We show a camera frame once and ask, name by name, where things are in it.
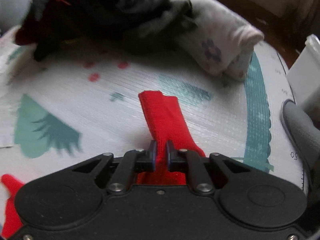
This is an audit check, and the grey slipper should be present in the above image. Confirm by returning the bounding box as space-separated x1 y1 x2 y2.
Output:
280 99 319 183

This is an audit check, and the white floral baby garment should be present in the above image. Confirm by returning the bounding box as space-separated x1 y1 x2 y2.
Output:
172 0 264 81

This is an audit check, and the white storage box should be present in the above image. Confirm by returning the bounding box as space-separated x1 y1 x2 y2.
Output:
286 34 320 120

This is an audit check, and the cartoon printed play mat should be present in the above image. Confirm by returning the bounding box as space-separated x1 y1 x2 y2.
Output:
1 29 308 192

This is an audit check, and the dark clothes pile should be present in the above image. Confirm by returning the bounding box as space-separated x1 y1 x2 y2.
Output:
15 0 197 62

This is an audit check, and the red knit sweater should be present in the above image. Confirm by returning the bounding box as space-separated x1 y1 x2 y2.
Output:
1 91 206 239

